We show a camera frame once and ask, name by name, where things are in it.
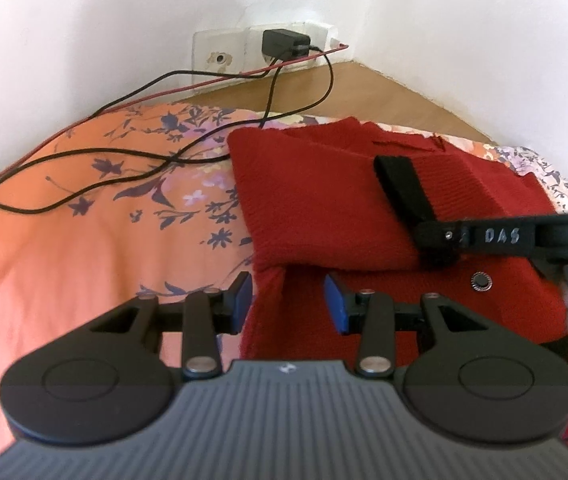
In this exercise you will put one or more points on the red knit cardigan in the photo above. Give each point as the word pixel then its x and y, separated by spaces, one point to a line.
pixel 313 206

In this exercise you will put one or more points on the white wall socket strip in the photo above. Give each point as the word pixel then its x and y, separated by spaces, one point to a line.
pixel 238 50

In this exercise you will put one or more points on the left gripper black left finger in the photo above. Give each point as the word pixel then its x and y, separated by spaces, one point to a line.
pixel 115 375

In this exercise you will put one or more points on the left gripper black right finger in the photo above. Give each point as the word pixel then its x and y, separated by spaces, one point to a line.
pixel 461 374

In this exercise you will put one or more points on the orange floral bedsheet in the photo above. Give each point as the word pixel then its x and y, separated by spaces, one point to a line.
pixel 143 202

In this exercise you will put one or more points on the black power adapter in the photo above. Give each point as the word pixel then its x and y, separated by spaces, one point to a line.
pixel 284 44

